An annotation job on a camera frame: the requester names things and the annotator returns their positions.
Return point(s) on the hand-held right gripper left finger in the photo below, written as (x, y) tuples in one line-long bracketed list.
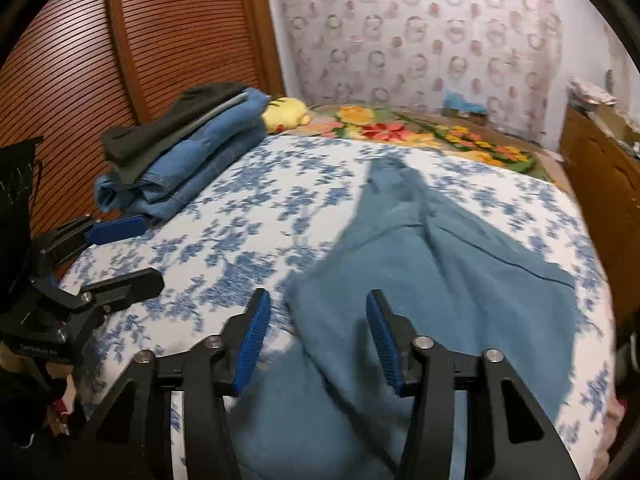
[(255, 341)]

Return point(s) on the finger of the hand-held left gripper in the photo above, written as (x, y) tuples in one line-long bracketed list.
[(125, 285), (117, 227)]

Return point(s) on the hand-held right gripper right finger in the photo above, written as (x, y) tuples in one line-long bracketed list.
[(382, 341)]

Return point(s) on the blue-grey t-shirt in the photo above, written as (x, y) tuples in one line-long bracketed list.
[(450, 270)]

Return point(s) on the folded dark garment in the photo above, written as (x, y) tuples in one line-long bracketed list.
[(150, 135)]

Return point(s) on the folded blue jeans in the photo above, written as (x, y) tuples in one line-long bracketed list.
[(200, 160)]

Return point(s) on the person's dark clothing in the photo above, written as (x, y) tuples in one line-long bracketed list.
[(30, 410)]

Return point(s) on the white blue floral bedsheet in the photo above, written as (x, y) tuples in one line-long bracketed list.
[(280, 185)]

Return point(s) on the brown slatted wooden wardrobe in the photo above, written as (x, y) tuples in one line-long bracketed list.
[(175, 35)]

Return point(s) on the yellow plush toy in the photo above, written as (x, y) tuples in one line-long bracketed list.
[(285, 112)]

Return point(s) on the colourful floral blanket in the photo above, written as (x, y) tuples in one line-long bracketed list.
[(395, 130)]

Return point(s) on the blue cloth covered box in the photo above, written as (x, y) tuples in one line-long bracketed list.
[(462, 105)]

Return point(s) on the wooden cabinet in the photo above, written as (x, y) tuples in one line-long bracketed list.
[(600, 185)]

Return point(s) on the cardboard box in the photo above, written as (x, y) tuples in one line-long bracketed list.
[(617, 122)]

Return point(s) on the floral cloth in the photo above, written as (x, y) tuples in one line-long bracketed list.
[(592, 91)]

